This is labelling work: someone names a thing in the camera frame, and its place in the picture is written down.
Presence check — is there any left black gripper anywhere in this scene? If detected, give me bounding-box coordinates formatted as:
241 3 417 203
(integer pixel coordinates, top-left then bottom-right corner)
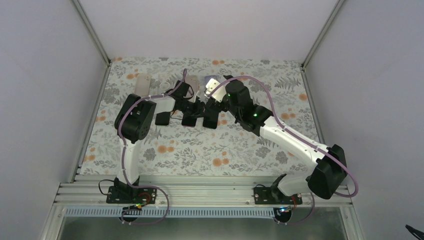
180 98 212 119

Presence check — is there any cased black phone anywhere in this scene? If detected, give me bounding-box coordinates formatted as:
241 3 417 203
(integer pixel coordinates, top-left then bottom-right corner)
155 112 171 126
181 113 197 127
202 106 221 129

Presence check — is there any cream silicone phone case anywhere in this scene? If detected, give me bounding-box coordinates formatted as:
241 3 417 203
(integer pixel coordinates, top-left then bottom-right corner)
185 75 199 98

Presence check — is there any clear phone case with ring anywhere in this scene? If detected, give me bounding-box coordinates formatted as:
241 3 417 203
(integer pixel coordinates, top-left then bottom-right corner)
157 73 174 94

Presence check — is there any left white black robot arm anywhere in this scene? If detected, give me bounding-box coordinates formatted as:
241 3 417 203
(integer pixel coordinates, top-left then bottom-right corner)
107 80 206 203

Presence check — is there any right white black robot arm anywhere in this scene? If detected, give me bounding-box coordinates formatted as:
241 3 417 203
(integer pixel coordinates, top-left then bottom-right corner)
204 77 347 204

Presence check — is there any floral patterned table mat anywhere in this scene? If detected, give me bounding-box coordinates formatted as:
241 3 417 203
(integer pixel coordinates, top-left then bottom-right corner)
80 57 318 176

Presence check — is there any black object bottom corner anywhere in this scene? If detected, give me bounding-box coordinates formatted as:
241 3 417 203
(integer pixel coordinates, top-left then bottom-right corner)
405 224 424 240

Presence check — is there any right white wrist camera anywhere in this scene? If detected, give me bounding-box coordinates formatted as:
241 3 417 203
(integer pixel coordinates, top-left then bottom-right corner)
206 84 227 102

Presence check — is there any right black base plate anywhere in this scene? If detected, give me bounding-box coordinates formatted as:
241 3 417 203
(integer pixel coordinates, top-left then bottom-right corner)
253 184 303 205

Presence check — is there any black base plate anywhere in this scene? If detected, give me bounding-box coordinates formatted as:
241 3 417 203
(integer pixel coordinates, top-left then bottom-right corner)
106 186 157 205
253 184 303 205

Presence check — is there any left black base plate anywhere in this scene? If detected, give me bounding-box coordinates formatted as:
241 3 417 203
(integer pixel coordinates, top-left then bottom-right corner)
106 186 157 205

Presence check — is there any left aluminium corner post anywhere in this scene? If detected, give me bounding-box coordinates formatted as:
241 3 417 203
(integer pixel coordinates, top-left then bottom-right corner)
71 0 111 66

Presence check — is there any aluminium corner post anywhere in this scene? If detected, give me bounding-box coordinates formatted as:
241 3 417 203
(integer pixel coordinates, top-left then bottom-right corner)
302 0 345 70
71 0 111 66

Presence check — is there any grey slotted cable duct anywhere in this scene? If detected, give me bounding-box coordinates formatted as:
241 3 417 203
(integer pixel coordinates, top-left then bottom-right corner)
63 206 288 219

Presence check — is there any right aluminium corner post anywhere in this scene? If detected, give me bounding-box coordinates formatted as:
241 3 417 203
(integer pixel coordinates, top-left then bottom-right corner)
302 0 345 70

